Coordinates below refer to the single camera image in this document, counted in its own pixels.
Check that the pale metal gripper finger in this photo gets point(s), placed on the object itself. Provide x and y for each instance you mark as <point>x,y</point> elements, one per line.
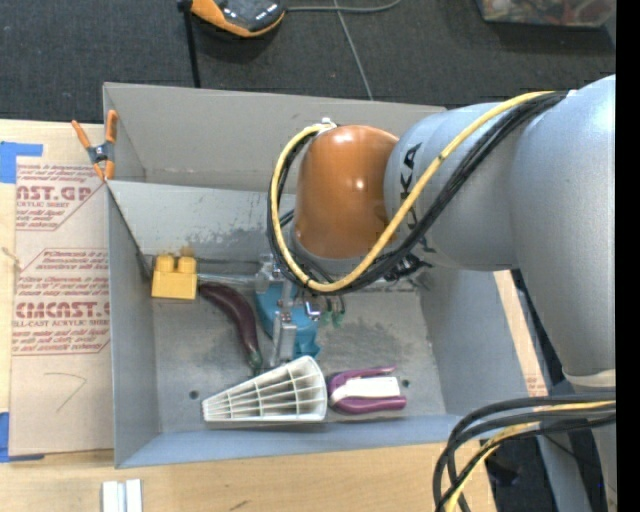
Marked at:
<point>289,340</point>
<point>276,345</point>

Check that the blue plastic toy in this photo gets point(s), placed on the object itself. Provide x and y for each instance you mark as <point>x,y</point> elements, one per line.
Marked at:
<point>306,337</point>

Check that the purple toy eggplant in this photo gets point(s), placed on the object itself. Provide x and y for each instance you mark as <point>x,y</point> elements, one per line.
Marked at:
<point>235,312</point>

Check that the white ribbed plastic cone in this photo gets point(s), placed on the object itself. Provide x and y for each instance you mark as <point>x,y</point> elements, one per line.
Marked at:
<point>280,395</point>

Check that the grey metal bin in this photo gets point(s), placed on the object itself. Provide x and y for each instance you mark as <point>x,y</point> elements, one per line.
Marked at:
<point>200,345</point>

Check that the purple and white clip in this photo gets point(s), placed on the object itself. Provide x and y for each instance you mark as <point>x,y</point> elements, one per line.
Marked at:
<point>367,395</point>

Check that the yellow toy brick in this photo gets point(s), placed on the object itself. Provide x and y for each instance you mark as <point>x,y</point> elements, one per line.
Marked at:
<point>174,282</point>

